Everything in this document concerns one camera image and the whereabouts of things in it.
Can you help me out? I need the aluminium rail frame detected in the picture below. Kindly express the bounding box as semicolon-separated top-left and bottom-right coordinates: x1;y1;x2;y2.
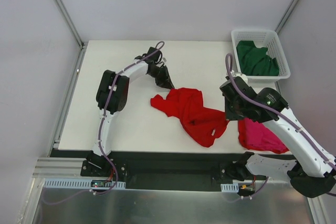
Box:
32;40;331;224

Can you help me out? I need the white cable duct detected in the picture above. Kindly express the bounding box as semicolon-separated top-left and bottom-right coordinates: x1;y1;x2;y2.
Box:
44;178;126;190
220;183;239;193

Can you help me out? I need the green t shirt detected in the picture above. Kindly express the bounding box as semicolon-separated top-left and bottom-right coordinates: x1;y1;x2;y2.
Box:
236;40;280;76

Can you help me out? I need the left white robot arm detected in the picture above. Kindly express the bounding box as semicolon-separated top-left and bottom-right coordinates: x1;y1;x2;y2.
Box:
92;41;174;157

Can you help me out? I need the white plastic basket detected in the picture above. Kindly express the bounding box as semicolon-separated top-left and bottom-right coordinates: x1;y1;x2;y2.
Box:
231;28;291;83

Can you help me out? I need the left white cable duct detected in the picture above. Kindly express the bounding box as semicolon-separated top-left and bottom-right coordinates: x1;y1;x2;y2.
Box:
44;178;126;190

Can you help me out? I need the right white cable duct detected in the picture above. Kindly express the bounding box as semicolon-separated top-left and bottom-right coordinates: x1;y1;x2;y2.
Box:
220;183;239;193

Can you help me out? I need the folded red t shirt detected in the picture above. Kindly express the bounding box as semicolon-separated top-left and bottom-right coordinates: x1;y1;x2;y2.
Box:
237;120;290;154

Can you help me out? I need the red t shirt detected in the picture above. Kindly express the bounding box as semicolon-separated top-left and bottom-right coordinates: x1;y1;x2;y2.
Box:
150;88;228;148
237;120;290;154

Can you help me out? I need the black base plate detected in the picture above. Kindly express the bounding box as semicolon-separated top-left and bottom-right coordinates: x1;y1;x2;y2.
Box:
80;152;253;192

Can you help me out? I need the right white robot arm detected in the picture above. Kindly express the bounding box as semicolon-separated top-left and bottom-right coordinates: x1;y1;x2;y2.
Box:
219;74;335;198

